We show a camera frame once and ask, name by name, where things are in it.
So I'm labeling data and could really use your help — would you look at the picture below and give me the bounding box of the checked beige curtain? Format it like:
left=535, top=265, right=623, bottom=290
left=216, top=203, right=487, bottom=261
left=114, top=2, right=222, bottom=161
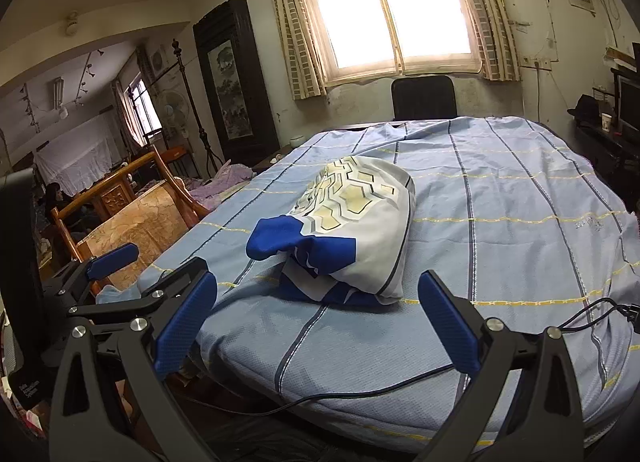
left=445, top=0, right=522, bottom=82
left=260, top=0, right=329, bottom=102

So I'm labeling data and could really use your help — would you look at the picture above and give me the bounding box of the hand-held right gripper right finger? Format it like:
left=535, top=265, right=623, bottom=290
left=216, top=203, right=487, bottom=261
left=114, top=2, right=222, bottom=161
left=417, top=269, right=586, bottom=462

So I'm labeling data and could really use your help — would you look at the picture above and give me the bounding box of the wooden chair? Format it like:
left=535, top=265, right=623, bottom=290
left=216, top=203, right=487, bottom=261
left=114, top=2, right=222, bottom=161
left=50, top=149, right=212, bottom=294

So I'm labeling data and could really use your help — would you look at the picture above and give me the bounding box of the white hanging sheet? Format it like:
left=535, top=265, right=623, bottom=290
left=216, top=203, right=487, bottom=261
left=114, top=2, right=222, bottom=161
left=34, top=115, right=127, bottom=194

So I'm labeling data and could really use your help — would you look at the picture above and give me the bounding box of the black monitor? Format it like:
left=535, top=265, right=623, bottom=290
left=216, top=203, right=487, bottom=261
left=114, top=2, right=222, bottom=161
left=617, top=70, right=640, bottom=139

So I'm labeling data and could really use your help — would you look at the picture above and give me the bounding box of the black cable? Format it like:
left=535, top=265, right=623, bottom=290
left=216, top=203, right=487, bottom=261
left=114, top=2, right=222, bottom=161
left=185, top=299, right=640, bottom=416

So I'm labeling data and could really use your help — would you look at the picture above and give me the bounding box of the large window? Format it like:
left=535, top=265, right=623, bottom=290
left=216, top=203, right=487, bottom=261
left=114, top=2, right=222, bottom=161
left=292, top=0, right=482, bottom=89

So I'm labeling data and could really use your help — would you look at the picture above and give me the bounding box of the dark cluttered desk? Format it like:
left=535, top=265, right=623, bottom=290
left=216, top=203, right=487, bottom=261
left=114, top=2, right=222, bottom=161
left=567, top=107, right=640, bottom=185

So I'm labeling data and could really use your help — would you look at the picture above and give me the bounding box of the dark metal coat stand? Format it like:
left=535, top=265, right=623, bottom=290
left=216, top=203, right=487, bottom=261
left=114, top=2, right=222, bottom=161
left=171, top=40, right=222, bottom=179

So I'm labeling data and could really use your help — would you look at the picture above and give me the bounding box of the light blue striped bedsheet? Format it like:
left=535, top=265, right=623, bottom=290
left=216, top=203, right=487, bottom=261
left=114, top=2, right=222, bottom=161
left=95, top=116, right=640, bottom=454

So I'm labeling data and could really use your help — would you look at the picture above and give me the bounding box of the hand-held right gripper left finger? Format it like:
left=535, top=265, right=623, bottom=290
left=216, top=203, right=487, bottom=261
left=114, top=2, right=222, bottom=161
left=47, top=269, right=218, bottom=462

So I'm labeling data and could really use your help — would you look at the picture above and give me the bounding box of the black chair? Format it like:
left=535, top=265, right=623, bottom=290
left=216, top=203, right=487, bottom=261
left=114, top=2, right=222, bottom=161
left=391, top=75, right=459, bottom=121

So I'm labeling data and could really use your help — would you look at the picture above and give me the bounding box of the blue and white zip jacket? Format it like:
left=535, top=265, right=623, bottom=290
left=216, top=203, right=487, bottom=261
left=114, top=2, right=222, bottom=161
left=246, top=155, right=417, bottom=306

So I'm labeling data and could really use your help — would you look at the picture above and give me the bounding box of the black hat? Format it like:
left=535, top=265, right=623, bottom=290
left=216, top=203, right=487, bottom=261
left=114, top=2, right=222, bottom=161
left=570, top=94, right=604, bottom=119

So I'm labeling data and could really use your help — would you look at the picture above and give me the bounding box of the white standing fan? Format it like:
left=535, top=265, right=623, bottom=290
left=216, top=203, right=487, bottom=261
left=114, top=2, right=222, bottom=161
left=152, top=89, right=192, bottom=139

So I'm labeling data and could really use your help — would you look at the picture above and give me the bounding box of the purple cloth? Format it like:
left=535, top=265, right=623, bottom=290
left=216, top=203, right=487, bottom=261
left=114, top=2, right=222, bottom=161
left=184, top=161, right=257, bottom=201

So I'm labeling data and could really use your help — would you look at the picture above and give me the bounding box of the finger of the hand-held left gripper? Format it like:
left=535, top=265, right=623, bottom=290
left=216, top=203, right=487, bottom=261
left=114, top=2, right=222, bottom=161
left=45, top=243, right=141, bottom=298
left=67, top=258, right=208, bottom=320

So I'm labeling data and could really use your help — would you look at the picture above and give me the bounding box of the small barred window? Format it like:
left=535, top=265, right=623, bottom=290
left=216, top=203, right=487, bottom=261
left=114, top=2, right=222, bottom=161
left=117, top=72, right=164, bottom=149

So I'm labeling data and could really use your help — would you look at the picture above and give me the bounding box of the dark cabinet with painting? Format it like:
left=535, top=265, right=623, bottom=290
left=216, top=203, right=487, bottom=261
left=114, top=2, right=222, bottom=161
left=192, top=0, right=281, bottom=161

